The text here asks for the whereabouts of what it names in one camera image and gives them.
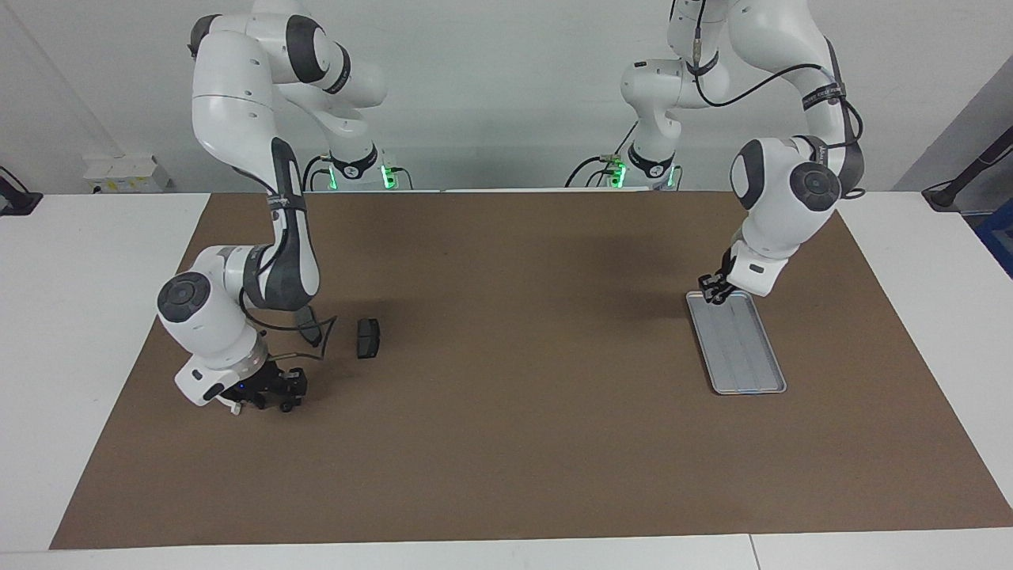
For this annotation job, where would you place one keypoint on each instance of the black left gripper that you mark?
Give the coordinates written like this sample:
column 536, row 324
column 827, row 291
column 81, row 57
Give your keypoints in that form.
column 726, row 269

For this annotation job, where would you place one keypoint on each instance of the black table clamp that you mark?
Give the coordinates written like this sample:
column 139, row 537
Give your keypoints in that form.
column 17, row 199

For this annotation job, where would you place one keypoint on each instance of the blue object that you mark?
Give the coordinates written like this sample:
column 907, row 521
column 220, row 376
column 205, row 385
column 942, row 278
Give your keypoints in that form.
column 999, row 237

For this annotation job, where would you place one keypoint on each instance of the short dark brake pad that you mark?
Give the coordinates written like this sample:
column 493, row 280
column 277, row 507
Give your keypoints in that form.
column 369, row 339

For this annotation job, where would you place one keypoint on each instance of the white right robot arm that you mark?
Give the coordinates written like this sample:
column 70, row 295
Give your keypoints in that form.
column 229, row 103

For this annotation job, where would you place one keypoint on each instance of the black stand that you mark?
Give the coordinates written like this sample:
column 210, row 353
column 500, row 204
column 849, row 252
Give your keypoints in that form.
column 946, row 194

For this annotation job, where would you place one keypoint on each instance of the white power box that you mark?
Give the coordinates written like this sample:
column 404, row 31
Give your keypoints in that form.
column 127, row 174

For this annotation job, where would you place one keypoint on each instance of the silver metal tray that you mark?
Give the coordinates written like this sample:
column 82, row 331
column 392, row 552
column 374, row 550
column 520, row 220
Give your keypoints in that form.
column 744, row 348

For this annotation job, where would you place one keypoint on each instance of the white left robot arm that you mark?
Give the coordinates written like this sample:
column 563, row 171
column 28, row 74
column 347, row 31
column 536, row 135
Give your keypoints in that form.
column 779, row 214

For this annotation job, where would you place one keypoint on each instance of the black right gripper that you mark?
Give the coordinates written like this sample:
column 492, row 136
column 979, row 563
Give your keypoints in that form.
column 253, row 388

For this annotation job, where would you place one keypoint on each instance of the brown table mat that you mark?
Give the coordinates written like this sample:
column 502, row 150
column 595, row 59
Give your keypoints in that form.
column 506, row 443

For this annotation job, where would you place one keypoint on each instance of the long dark brake pad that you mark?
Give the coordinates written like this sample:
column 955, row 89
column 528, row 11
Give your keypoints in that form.
column 310, row 328

